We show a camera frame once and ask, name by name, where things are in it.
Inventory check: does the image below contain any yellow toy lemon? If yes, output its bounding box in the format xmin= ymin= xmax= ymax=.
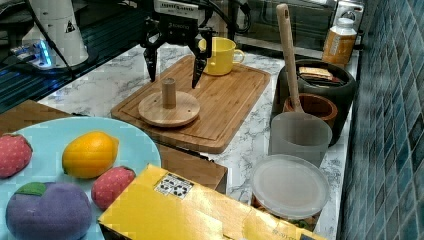
xmin=62 ymin=131 xmax=119 ymax=179

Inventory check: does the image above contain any purple toy plum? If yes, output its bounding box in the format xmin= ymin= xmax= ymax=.
xmin=5 ymin=182 xmax=92 ymax=240

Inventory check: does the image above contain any red toy strawberry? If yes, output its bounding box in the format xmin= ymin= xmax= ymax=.
xmin=91 ymin=166 xmax=136 ymax=211
xmin=0 ymin=134 xmax=33 ymax=179

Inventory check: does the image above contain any spice bottle white cap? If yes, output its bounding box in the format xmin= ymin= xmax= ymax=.
xmin=322 ymin=18 xmax=356 ymax=66

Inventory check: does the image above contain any upper red toy strawberry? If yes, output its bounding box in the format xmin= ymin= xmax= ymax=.
xmin=0 ymin=134 xmax=33 ymax=179

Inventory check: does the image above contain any wooden cutting board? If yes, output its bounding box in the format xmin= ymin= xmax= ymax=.
xmin=111 ymin=55 xmax=270 ymax=154

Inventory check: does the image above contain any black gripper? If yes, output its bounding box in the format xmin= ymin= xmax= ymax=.
xmin=141 ymin=0 xmax=213 ymax=89

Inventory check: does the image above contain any yellow cereal box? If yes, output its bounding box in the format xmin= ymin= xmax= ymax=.
xmin=98 ymin=165 xmax=327 ymax=240

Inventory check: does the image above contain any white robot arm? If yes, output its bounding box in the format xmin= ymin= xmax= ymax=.
xmin=23 ymin=0 xmax=213 ymax=85

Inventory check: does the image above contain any wooden spoon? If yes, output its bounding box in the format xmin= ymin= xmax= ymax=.
xmin=276 ymin=4 xmax=303 ymax=113

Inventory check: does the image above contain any brown wooden cup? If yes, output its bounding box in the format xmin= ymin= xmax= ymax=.
xmin=299 ymin=93 xmax=338 ymax=128

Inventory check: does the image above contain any frosted plastic cup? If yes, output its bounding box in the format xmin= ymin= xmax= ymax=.
xmin=268 ymin=112 xmax=332 ymax=167

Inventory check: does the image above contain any light blue plate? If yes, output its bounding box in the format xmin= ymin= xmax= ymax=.
xmin=0 ymin=116 xmax=162 ymax=240

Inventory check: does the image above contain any lower red toy strawberry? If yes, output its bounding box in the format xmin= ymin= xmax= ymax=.
xmin=91 ymin=166 xmax=136 ymax=211

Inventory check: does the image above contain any round wooden lid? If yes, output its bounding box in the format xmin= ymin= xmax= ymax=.
xmin=138 ymin=78 xmax=200 ymax=128

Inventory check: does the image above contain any stainless toaster oven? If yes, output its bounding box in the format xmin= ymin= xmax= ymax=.
xmin=234 ymin=0 xmax=365 ymax=52

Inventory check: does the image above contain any yellow mug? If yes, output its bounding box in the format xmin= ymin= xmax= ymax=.
xmin=204 ymin=37 xmax=245 ymax=76

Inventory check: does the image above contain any black bowl with snacks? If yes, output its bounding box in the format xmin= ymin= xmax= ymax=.
xmin=271 ymin=59 xmax=357 ymax=146

